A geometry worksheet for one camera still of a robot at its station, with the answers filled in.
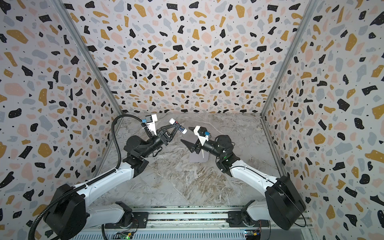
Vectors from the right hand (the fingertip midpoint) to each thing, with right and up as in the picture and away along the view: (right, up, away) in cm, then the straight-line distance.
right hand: (184, 132), depth 68 cm
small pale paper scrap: (+51, +1, +46) cm, 69 cm away
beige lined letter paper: (+8, -9, -3) cm, 13 cm away
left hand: (-2, +3, -4) cm, 6 cm away
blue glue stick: (-1, +2, -2) cm, 3 cm away
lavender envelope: (+5, -18, +29) cm, 35 cm away
